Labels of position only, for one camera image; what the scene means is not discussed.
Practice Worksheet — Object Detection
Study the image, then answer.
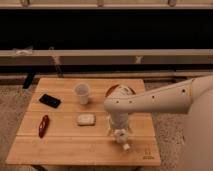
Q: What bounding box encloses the wooden table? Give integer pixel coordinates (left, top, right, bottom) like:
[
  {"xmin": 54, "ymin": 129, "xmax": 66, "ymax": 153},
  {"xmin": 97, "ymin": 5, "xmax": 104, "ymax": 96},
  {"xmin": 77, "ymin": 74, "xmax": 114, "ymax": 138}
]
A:
[{"xmin": 6, "ymin": 78, "xmax": 161, "ymax": 166}]

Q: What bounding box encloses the black smartphone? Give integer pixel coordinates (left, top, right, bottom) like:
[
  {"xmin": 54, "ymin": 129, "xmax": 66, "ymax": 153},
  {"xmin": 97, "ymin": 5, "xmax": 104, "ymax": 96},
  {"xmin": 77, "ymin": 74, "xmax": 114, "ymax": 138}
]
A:
[{"xmin": 39, "ymin": 94, "xmax": 61, "ymax": 108}]

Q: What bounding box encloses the white labelled plastic bottle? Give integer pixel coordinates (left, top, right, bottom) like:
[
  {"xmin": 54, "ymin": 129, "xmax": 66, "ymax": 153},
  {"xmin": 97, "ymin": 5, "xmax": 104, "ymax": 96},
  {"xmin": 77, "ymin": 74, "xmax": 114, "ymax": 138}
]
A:
[{"xmin": 114, "ymin": 129, "xmax": 130, "ymax": 151}]

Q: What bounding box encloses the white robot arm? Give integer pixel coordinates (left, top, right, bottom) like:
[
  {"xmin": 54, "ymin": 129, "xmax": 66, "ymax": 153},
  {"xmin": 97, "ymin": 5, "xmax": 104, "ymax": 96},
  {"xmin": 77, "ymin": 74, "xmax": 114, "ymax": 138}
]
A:
[{"xmin": 104, "ymin": 75, "xmax": 213, "ymax": 171}]

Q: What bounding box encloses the red chip bag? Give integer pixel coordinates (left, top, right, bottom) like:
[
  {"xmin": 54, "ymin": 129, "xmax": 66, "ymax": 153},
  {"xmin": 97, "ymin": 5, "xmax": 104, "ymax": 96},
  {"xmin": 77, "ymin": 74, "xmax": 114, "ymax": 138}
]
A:
[{"xmin": 39, "ymin": 115, "xmax": 50, "ymax": 138}]

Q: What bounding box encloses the orange bowl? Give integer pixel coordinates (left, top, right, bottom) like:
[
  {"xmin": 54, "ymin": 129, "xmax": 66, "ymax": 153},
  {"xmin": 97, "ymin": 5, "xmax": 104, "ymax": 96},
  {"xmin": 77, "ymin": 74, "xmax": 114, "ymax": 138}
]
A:
[{"xmin": 105, "ymin": 84, "xmax": 135, "ymax": 97}]

